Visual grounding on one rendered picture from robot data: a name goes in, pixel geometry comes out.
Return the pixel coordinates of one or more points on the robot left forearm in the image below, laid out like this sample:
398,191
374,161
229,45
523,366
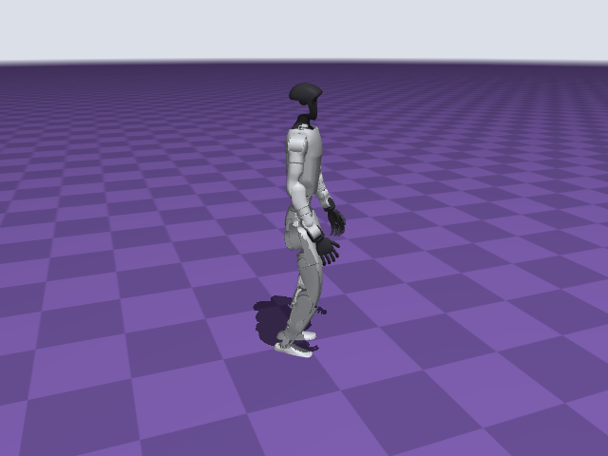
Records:
322,194

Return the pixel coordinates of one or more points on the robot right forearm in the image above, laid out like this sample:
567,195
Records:
301,207

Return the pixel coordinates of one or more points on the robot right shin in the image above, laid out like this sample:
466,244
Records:
301,315

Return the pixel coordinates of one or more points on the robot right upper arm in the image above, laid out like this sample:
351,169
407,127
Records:
297,148

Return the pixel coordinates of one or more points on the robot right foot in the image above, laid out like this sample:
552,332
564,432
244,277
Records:
293,350

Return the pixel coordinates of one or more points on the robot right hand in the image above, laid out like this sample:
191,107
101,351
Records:
324,246

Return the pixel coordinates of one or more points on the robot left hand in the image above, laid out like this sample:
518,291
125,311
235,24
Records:
335,218

